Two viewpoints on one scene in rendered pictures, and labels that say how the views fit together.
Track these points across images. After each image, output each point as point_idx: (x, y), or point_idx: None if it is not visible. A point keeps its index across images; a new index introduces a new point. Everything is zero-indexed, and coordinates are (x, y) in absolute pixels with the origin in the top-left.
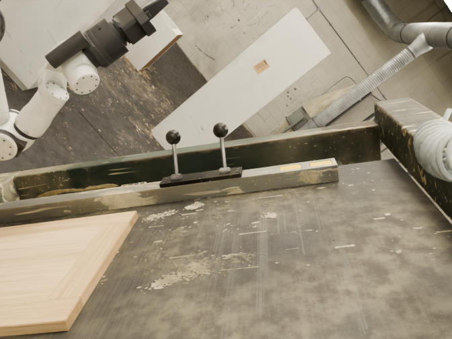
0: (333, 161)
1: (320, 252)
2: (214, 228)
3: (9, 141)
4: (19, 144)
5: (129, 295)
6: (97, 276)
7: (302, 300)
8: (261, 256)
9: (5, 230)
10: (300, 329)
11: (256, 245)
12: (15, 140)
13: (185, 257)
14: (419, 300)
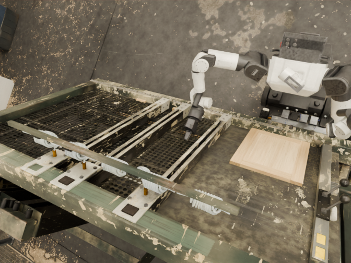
0: (320, 259)
1: (233, 218)
2: (275, 202)
3: (327, 130)
4: (330, 134)
5: (238, 174)
6: (252, 169)
7: None
8: (242, 204)
9: (304, 153)
10: None
11: (250, 206)
12: (330, 131)
13: (254, 189)
14: (190, 222)
